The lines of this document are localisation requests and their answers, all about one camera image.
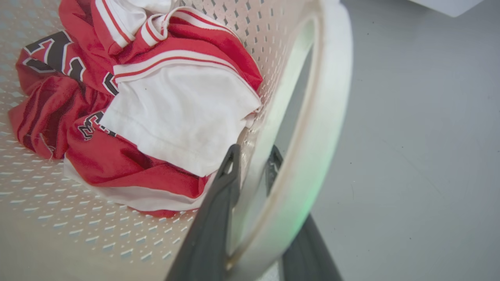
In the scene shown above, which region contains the white furniture corner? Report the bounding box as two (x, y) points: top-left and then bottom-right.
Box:
(408, 0), (485, 18)

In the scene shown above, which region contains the red and white jersey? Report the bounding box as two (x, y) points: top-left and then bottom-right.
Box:
(9, 0), (264, 218)

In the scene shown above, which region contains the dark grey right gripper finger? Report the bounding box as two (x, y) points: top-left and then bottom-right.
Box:
(165, 144), (242, 281)

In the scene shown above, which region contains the white perforated plastic laundry basket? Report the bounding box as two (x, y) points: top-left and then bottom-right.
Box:
(0, 0), (354, 281)

